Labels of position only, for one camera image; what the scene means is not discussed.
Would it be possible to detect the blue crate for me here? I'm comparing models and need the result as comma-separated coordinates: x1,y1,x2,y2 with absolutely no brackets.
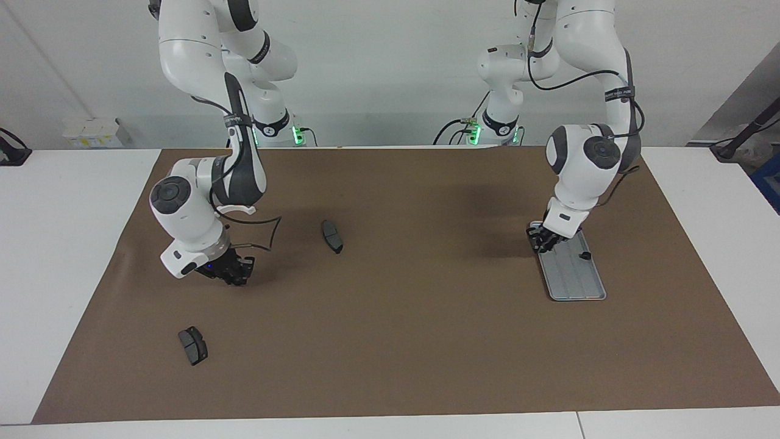
751,152,780,214

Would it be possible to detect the white wall box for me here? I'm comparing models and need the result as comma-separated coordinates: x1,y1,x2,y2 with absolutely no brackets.
63,118,132,149

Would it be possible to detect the black pole stand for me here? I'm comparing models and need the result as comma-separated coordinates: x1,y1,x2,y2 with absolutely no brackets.
710,98,780,162

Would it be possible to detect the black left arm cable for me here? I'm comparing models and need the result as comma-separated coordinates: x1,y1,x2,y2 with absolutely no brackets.
526,0,645,208

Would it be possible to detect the single grey brake pad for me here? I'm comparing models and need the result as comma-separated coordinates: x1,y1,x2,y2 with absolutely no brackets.
321,219,344,254

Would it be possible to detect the brown table mat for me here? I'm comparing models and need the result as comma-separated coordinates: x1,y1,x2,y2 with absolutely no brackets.
32,146,780,424

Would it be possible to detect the silver metal tray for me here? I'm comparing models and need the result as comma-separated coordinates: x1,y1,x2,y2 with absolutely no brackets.
529,221,608,302

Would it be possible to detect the stacked grey brake pad pair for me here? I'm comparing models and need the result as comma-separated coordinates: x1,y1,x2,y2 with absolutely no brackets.
178,326,208,366

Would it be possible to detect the black table clamp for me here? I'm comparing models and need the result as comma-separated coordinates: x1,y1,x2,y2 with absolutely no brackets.
0,127,32,166

